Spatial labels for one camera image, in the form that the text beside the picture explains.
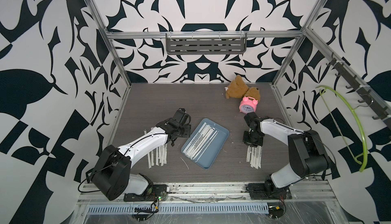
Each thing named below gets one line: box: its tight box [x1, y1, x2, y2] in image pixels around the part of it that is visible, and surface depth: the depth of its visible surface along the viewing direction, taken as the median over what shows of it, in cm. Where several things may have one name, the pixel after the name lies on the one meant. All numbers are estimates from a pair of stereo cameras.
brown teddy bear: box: [225, 74, 261, 103], surface depth 108 cm
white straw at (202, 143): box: [190, 127, 216, 160], surface depth 91 cm
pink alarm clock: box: [239, 96, 259, 115], surface depth 100 cm
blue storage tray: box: [180, 117, 230, 170], surface depth 93 cm
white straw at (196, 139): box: [182, 122, 212, 156], surface depth 93 cm
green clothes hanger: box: [315, 85, 369, 173], surface depth 63 cm
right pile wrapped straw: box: [246, 145, 263, 170], surface depth 87 cm
